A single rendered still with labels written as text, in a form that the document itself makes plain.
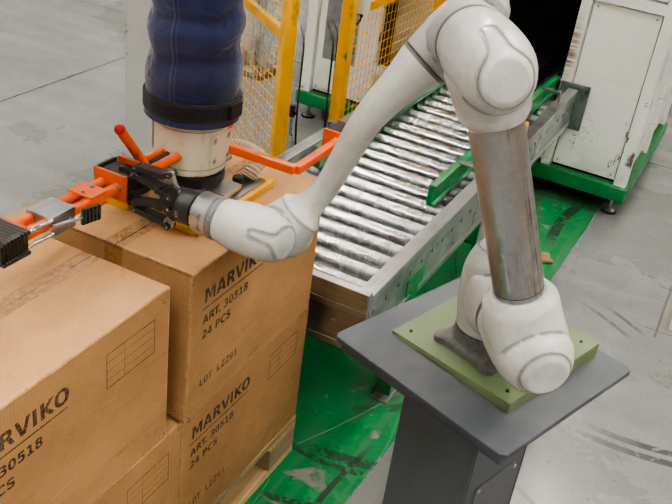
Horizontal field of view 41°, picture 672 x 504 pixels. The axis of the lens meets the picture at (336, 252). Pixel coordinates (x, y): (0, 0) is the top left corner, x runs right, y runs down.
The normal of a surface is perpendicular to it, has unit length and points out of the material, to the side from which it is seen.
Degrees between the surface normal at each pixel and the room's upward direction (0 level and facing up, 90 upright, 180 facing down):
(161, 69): 76
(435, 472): 90
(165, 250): 1
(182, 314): 90
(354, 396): 0
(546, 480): 0
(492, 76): 85
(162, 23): 68
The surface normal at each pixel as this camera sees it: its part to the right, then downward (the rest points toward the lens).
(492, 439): 0.12, -0.86
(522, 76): 0.07, 0.45
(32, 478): 0.88, 0.33
